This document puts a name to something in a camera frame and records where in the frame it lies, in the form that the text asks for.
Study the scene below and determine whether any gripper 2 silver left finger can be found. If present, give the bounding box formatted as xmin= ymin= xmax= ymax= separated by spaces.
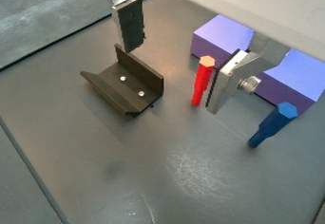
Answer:
xmin=111 ymin=0 xmax=144 ymax=53

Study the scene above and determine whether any gripper 2 silver right finger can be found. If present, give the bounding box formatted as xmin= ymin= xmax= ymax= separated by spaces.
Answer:
xmin=206 ymin=32 xmax=290 ymax=114

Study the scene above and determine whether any blue hexagonal peg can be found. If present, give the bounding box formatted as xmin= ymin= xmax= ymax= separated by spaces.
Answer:
xmin=247 ymin=103 xmax=298 ymax=148

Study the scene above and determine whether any red hexagonal peg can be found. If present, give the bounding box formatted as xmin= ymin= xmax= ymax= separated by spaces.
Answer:
xmin=191 ymin=56 xmax=214 ymax=106

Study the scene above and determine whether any purple base block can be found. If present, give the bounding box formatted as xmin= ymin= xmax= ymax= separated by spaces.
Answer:
xmin=190 ymin=15 xmax=325 ymax=113

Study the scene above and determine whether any black U-shaped bracket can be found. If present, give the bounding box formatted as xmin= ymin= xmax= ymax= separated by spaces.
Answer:
xmin=80 ymin=44 xmax=163 ymax=117

